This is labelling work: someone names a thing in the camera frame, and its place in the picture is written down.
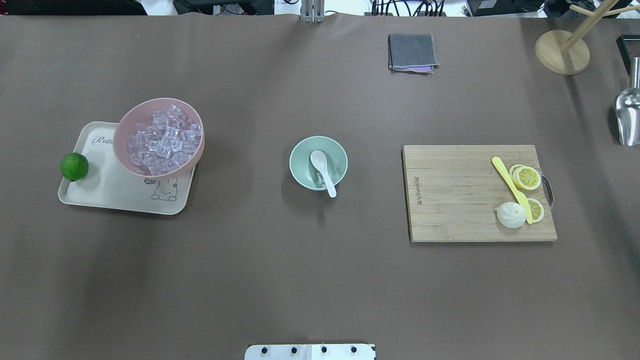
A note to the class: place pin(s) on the clear ice cube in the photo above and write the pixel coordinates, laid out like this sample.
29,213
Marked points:
319,179

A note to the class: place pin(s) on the white ceramic spoon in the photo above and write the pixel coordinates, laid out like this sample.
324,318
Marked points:
319,161

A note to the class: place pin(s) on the mint green bowl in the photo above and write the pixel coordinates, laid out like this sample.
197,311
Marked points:
302,169

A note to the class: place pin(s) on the pile of clear ice cubes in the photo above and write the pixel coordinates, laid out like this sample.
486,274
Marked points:
163,140

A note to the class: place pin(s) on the pink bowl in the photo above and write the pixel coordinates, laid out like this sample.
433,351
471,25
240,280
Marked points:
127,124

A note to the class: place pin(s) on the metal ice scoop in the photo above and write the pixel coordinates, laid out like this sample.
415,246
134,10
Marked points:
627,108

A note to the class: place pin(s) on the bamboo cutting board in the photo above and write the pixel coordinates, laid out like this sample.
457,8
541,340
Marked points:
454,191

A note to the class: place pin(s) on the grey folded cloth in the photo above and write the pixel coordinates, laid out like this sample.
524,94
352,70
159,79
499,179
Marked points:
412,53

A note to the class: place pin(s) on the yellow plastic knife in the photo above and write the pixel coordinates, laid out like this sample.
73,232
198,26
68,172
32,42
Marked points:
518,195

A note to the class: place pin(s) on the cream rectangular rabbit tray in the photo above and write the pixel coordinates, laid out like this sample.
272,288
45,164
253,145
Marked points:
109,185

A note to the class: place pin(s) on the lemon slice near bun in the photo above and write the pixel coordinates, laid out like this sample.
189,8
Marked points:
537,210

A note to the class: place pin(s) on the green lime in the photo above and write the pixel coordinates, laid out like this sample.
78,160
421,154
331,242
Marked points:
74,166

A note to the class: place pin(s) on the wooden mug tree stand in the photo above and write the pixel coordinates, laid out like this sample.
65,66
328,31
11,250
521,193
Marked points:
564,52

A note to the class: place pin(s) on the aluminium frame post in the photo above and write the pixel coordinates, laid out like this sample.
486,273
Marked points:
312,11

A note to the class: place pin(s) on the black wire glass rack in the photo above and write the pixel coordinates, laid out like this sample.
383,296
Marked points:
629,49

